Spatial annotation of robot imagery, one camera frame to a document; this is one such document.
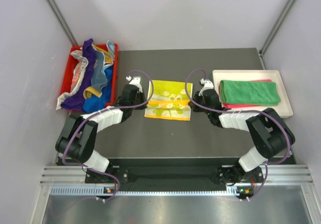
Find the pink towel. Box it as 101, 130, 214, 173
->
222, 79, 272, 109

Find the green towel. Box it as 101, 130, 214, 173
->
219, 80, 281, 106

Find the yellow patterned towel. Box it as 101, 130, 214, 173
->
144, 80, 193, 121

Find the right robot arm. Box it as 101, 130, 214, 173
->
188, 89, 295, 182

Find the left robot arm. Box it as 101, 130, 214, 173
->
55, 83, 146, 182

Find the grey blue towel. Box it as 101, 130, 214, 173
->
83, 50, 108, 99

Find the purple towel front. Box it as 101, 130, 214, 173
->
61, 38, 97, 112

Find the white patterned towel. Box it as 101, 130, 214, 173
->
56, 47, 89, 110

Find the red plastic bin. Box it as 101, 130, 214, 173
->
56, 39, 118, 113

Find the white plastic tray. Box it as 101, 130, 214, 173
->
213, 70, 293, 118

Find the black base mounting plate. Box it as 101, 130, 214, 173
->
85, 157, 263, 192

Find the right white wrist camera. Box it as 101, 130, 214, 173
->
199, 78, 214, 96

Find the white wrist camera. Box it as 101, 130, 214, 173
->
199, 78, 214, 96
126, 76, 143, 93

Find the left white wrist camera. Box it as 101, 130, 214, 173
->
126, 76, 143, 93

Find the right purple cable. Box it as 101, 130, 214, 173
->
185, 69, 293, 202

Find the purple cable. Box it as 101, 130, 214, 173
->
185, 69, 293, 202
62, 70, 154, 202

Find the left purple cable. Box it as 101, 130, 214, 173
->
62, 70, 154, 202

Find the aluminium frame rail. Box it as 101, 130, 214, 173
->
40, 165, 313, 198

